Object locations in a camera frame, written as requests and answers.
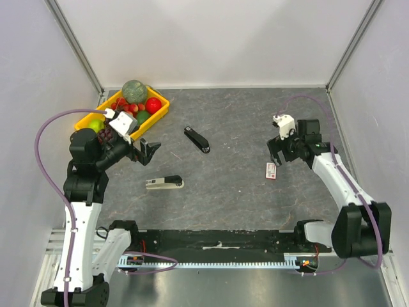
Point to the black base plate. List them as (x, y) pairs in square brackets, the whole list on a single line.
[(223, 246)]

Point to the light green lime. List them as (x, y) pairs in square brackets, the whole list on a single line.
[(96, 125)]

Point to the red white staple box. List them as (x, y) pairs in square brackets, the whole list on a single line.
[(271, 170)]

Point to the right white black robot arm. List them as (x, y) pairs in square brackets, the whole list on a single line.
[(363, 225)]

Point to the dark green lime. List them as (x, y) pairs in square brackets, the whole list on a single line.
[(142, 116)]

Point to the purple grape bunch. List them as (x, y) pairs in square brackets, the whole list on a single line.
[(105, 135)]

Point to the red apple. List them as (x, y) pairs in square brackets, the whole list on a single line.
[(153, 105)]

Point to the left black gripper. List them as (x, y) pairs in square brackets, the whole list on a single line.
[(135, 155)]

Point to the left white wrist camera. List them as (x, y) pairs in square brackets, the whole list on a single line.
[(124, 124)]

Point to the red peach cluster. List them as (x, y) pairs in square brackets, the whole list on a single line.
[(133, 109)]

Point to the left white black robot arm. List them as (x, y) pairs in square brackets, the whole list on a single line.
[(82, 278)]

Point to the slotted cable duct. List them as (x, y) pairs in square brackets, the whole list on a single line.
[(129, 262)]

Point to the white black stapler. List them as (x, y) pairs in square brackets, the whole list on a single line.
[(168, 182)]

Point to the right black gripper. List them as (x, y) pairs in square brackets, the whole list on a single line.
[(280, 148)]

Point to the green melon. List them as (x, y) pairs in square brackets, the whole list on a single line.
[(135, 92)]

